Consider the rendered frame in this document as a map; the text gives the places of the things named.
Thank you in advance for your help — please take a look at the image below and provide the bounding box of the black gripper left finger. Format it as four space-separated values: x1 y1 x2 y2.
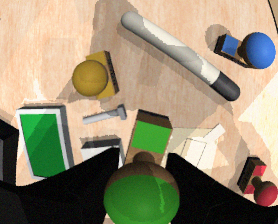
0 147 120 224

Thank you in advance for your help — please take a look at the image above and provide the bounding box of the red-handled rubber stamp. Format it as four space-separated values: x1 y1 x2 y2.
237 156 277 206

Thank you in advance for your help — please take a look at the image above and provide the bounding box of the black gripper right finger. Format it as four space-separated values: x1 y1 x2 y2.
166 153 278 224

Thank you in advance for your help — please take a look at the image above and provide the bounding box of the green rubber stamp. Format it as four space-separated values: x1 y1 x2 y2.
103 109 180 224

